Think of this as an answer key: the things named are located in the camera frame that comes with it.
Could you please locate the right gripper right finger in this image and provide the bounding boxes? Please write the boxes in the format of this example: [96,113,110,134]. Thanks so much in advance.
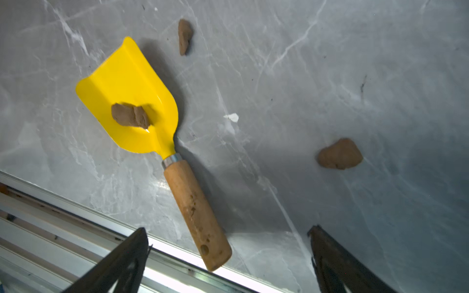
[308,225,395,293]

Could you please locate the brown soil lump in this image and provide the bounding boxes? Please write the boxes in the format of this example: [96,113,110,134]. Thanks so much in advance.
[178,19,194,56]
[317,138,363,170]

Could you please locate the yellow scoop wooden handle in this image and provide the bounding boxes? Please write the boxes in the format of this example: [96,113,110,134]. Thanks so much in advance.
[76,37,232,272]

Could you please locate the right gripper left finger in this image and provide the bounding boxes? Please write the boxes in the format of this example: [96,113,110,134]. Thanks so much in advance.
[65,228,150,293]

